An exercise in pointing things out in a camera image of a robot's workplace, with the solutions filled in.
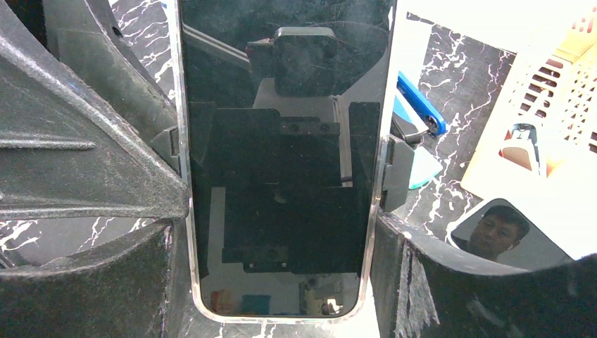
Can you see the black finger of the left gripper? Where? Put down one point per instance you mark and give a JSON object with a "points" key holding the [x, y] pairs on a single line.
{"points": [[85, 131]]}

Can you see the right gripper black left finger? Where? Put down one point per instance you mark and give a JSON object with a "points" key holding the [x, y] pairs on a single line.
{"points": [[134, 286]]}

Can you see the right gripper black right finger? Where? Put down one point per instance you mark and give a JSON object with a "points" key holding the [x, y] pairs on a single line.
{"points": [[423, 287]]}

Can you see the black phone stand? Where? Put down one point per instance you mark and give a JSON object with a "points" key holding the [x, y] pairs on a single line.
{"points": [[396, 174]]}

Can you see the clear-case phone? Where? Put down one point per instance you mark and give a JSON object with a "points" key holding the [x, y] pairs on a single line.
{"points": [[285, 104]]}

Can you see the light blue phone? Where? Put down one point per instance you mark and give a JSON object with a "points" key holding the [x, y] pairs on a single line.
{"points": [[497, 231]]}

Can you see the teal white eraser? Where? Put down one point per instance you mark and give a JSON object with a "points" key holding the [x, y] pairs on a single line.
{"points": [[424, 168]]}

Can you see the blue black stapler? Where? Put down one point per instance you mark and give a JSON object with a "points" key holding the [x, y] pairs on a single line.
{"points": [[413, 114]]}

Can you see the orange file organizer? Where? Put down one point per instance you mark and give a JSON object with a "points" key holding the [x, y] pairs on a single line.
{"points": [[551, 83]]}

